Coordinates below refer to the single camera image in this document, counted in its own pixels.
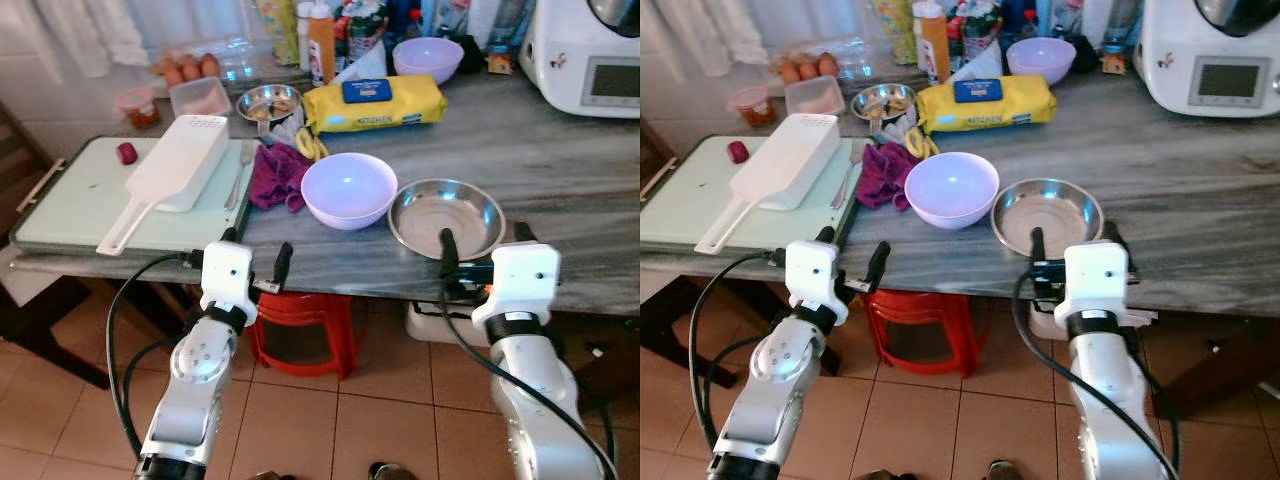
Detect wide steel plate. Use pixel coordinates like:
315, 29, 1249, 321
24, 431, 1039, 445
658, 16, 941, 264
990, 178, 1106, 260
388, 178, 507, 262

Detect red plastic stool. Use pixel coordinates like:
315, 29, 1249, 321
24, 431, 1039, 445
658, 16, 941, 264
247, 289, 367, 382
861, 289, 980, 379

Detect metal fork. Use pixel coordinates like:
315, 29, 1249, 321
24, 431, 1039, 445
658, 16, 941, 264
831, 139, 867, 212
224, 139, 257, 212

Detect purple cloth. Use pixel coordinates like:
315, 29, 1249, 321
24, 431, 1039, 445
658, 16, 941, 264
855, 141, 917, 212
247, 141, 317, 214

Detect large lavender plastic bowl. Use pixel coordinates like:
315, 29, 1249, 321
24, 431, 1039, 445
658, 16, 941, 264
904, 152, 1001, 232
301, 152, 400, 232

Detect yellow rubber bands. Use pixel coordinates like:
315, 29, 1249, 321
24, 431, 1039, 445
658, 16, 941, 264
294, 127, 330, 162
904, 126, 942, 162

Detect small steel bowl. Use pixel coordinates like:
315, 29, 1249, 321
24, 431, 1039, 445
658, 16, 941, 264
235, 84, 304, 124
850, 83, 918, 124

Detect clear plastic food container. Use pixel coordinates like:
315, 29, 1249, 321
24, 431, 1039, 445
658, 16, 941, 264
167, 77, 234, 119
783, 76, 848, 118

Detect pale green cutting board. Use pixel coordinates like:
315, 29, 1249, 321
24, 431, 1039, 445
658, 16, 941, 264
9, 135, 257, 257
640, 135, 864, 254

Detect small pink lidded cup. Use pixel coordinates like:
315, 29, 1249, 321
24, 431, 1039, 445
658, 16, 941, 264
114, 87, 162, 130
727, 86, 775, 129

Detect yellow kitchen wipes pack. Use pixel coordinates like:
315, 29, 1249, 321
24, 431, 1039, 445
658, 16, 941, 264
301, 75, 449, 135
915, 75, 1059, 135

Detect dark wooden cabinet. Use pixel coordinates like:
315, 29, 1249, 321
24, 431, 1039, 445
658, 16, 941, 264
1148, 314, 1280, 423

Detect clear plastic egg tray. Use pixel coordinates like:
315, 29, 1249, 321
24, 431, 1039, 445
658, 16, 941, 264
772, 37, 881, 87
155, 37, 263, 87

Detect white kitchen appliance with screen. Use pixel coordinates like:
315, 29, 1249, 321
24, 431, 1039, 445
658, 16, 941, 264
519, 0, 641, 120
1134, 0, 1280, 120

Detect small lavender plastic bowl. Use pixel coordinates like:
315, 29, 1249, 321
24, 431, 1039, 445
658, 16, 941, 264
391, 37, 466, 85
1005, 37, 1079, 86

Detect orange sauce bottle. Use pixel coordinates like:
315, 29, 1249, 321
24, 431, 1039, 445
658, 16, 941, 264
307, 3, 338, 87
919, 3, 952, 87

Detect white squeeze bottle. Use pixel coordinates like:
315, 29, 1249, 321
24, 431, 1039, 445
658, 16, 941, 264
910, 0, 929, 69
296, 0, 317, 73

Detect colourful snack packet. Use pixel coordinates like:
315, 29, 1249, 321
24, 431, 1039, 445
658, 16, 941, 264
950, 0, 1004, 51
338, 0, 391, 53

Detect white curtain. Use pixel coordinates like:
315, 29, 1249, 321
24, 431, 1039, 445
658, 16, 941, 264
28, 0, 153, 79
640, 0, 773, 79

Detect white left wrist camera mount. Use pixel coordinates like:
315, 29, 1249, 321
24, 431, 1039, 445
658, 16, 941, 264
199, 240, 259, 327
784, 240, 841, 327

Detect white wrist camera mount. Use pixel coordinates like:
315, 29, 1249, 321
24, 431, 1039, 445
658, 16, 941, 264
1054, 241, 1133, 331
471, 242, 562, 337
199, 240, 259, 327
784, 240, 841, 327

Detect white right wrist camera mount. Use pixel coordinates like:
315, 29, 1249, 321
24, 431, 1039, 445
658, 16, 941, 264
1054, 241, 1133, 331
471, 242, 562, 337

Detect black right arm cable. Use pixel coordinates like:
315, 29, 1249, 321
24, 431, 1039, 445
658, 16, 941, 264
1011, 266, 1182, 480
438, 285, 619, 480

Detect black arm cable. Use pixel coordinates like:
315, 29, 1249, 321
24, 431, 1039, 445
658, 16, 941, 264
438, 285, 619, 480
1011, 266, 1182, 480
687, 251, 791, 453
104, 251, 204, 461

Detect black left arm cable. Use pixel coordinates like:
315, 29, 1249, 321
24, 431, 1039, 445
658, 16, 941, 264
104, 251, 204, 461
687, 251, 791, 453

